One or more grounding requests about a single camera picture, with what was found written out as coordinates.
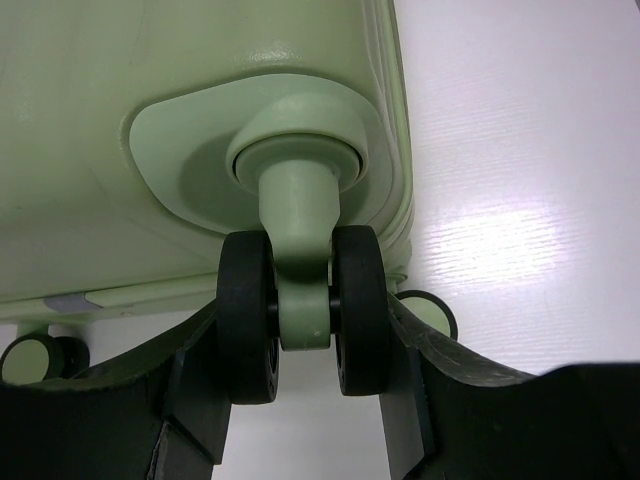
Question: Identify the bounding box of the green hard-shell suitcase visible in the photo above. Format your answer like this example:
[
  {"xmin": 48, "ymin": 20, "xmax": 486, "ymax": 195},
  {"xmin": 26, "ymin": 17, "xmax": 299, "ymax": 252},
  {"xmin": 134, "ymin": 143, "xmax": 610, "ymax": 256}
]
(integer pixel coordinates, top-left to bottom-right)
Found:
[{"xmin": 0, "ymin": 0, "xmax": 459, "ymax": 406}]

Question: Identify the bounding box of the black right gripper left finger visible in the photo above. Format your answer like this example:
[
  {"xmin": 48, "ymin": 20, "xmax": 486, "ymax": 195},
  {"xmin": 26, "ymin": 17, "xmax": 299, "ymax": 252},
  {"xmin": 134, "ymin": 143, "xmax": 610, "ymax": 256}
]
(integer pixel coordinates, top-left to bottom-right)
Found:
[{"xmin": 1, "ymin": 303, "xmax": 231, "ymax": 479}]

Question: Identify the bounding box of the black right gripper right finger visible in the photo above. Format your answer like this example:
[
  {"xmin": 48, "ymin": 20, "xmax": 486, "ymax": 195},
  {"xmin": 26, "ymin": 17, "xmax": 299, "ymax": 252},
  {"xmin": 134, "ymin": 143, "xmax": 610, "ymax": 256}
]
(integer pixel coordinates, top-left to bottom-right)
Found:
[{"xmin": 380, "ymin": 298, "xmax": 639, "ymax": 479}]

